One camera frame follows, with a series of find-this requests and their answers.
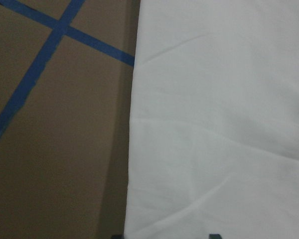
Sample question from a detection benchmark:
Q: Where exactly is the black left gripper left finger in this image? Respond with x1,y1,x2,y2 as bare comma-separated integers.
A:
111,235,124,239

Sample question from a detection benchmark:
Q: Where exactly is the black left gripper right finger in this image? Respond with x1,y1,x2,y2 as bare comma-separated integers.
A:
209,234,221,239

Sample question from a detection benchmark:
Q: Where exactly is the white long-sleeve printed shirt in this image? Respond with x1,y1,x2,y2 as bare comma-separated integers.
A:
124,0,299,239

